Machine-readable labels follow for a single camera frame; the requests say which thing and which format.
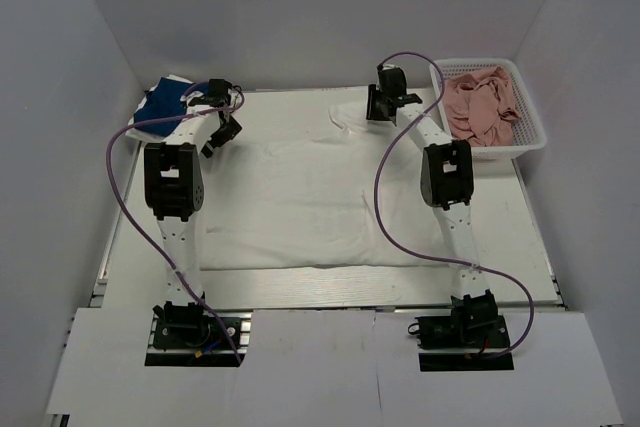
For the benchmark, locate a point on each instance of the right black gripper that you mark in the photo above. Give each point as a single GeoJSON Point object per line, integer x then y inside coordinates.
{"type": "Point", "coordinates": [373, 93]}

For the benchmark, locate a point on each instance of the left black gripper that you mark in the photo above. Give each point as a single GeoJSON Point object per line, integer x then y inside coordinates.
{"type": "Point", "coordinates": [233, 129]}

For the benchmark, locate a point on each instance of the blue t-shirt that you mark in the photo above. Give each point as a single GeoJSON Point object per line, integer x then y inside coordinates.
{"type": "Point", "coordinates": [160, 112]}

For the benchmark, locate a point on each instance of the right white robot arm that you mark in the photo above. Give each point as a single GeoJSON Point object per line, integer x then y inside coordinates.
{"type": "Point", "coordinates": [446, 181]}

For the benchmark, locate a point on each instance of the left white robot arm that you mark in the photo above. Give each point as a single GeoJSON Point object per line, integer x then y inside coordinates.
{"type": "Point", "coordinates": [192, 120]}

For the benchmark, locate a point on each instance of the pink t-shirt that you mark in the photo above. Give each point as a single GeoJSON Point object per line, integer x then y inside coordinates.
{"type": "Point", "coordinates": [480, 107]}

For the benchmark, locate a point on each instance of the white plastic basket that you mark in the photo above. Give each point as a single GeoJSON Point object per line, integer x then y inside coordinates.
{"type": "Point", "coordinates": [528, 132]}

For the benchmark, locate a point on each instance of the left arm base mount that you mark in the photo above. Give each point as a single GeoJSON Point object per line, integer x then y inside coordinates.
{"type": "Point", "coordinates": [189, 336]}

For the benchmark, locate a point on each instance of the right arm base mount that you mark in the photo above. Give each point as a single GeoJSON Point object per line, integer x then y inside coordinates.
{"type": "Point", "coordinates": [473, 337]}

